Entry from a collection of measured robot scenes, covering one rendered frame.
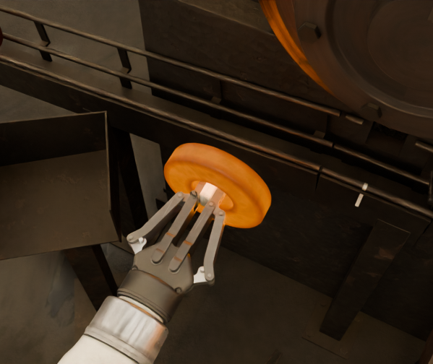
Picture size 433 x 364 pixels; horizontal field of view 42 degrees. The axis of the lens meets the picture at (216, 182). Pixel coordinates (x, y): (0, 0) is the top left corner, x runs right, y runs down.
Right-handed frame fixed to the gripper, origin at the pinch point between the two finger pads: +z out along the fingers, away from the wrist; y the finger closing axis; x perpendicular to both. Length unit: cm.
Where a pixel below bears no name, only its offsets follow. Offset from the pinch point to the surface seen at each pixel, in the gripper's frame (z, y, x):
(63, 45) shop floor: 69, -101, -88
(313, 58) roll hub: 9.7, 7.8, 19.2
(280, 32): 17.8, 0.6, 12.5
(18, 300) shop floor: -18, -55, -84
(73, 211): -5.5, -27.1, -24.0
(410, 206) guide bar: 16.7, 26.4, -13.9
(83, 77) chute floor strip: 22, -43, -25
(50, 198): -5.0, -32.6, -24.4
